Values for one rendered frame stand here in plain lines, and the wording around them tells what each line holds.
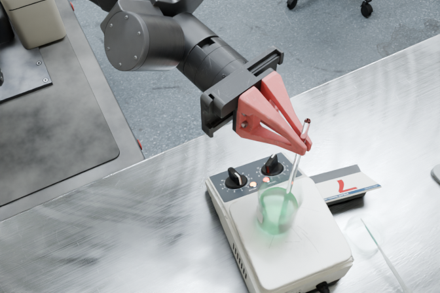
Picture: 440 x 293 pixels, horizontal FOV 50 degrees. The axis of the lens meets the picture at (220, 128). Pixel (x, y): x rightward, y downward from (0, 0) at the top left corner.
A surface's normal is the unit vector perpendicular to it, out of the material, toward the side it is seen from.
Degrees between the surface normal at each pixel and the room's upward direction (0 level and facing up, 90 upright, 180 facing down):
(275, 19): 0
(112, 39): 52
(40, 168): 0
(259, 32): 0
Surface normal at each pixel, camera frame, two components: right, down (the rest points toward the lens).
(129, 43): -0.60, 0.10
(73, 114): 0.00, -0.55
